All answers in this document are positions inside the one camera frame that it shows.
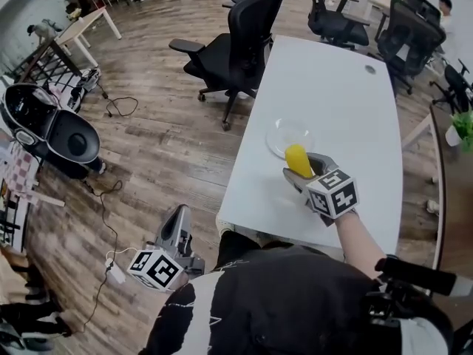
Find green plant in white pot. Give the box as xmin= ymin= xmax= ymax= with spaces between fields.
xmin=445 ymin=109 xmax=473 ymax=147

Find thin black cable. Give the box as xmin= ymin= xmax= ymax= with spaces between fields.
xmin=83 ymin=275 xmax=112 ymax=328

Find person's right forearm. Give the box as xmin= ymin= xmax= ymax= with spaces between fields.
xmin=334 ymin=212 xmax=387 ymax=280

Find white table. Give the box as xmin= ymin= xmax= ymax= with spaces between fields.
xmin=216 ymin=34 xmax=403 ymax=262

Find black body-worn rig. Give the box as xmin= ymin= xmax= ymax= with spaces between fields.
xmin=365 ymin=255 xmax=459 ymax=328

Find brown cardboard box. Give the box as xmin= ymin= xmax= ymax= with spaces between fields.
xmin=0 ymin=249 xmax=34 ymax=302

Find grey white device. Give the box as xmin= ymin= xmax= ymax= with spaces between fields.
xmin=69 ymin=67 xmax=101 ymax=105

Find black wire rack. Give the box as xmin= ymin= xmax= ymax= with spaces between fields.
xmin=0 ymin=194 xmax=30 ymax=253

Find black power cable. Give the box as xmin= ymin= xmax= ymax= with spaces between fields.
xmin=83 ymin=179 xmax=125 ymax=269

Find dark wooden desk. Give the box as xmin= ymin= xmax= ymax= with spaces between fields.
xmin=401 ymin=104 xmax=473 ymax=273

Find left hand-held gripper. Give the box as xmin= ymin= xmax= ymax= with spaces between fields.
xmin=126 ymin=204 xmax=205 ymax=293

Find white power strip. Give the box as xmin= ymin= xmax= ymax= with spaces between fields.
xmin=105 ymin=259 xmax=126 ymax=284

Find person's black white shirt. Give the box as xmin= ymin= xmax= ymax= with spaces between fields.
xmin=138 ymin=244 xmax=455 ymax=355

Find person's left forearm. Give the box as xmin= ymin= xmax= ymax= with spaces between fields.
xmin=157 ymin=271 xmax=190 ymax=321

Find black mesh office chair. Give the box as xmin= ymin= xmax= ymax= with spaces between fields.
xmin=369 ymin=0 xmax=447 ymax=95

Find black metal frame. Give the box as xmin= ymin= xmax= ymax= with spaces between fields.
xmin=7 ymin=38 xmax=84 ymax=88

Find person's black trousers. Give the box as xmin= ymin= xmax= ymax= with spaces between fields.
xmin=215 ymin=231 xmax=267 ymax=271

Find white perforated clog shoe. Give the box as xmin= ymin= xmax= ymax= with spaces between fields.
xmin=215 ymin=216 xmax=237 ymax=238

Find black open rice cooker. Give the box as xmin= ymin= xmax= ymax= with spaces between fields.
xmin=0 ymin=82 xmax=101 ymax=165

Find white cable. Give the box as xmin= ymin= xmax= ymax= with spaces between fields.
xmin=106 ymin=247 xmax=149 ymax=264

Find wood top white desk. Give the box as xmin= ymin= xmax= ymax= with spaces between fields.
xmin=55 ymin=7 xmax=123 ymax=68

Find clear glass plate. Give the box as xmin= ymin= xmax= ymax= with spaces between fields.
xmin=265 ymin=118 xmax=318 ymax=159

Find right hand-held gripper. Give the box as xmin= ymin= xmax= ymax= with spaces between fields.
xmin=282 ymin=152 xmax=360 ymax=228

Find pink white checkered cloth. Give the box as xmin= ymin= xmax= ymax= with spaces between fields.
xmin=5 ymin=142 xmax=40 ymax=195

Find coiled black cable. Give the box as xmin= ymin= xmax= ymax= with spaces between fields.
xmin=96 ymin=83 xmax=140 ymax=118

